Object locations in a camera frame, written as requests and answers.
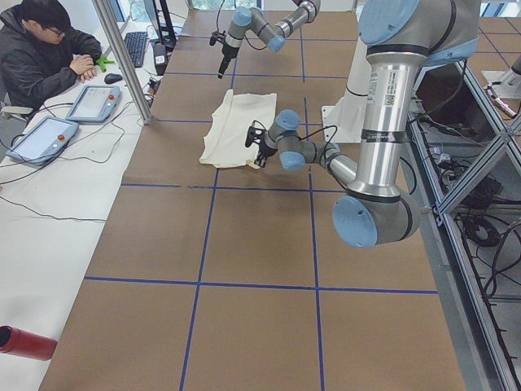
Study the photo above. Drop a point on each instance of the red cylinder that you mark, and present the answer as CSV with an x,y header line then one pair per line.
x,y
21,343

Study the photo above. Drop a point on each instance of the near blue teach pendant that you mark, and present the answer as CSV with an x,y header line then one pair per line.
x,y
45,141

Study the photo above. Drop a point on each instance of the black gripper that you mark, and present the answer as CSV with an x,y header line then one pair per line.
x,y
264,151
226,54

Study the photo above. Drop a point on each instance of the seated person in dark jacket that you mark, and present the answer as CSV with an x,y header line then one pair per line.
x,y
42,55

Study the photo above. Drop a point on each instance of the blue teach pendant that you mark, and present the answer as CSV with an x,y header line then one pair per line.
x,y
94,104
45,141

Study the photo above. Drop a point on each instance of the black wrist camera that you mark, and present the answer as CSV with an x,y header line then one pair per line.
x,y
255,133
216,37

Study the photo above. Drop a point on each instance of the black computer mouse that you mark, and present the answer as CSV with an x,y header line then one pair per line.
x,y
112,78

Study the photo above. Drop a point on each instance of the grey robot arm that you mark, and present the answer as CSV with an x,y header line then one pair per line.
x,y
401,37
273,36

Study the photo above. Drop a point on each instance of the cream long-sleeve cat T-shirt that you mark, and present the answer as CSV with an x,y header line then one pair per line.
x,y
224,144

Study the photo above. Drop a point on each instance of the far blue teach pendant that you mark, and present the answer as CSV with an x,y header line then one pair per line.
x,y
94,104

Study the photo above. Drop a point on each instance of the black keyboard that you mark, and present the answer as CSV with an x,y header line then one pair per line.
x,y
136,45

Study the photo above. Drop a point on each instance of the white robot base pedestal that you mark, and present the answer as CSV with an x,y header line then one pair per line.
x,y
345,120

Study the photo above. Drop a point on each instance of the black power adapter with label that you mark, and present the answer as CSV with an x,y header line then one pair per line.
x,y
160,58

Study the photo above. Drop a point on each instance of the aluminium table side frame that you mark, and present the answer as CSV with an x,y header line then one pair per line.
x,y
467,154

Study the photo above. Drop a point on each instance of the aluminium frame post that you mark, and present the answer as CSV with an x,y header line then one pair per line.
x,y
112,32

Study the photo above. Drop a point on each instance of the green plastic toy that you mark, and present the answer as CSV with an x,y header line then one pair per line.
x,y
103,62

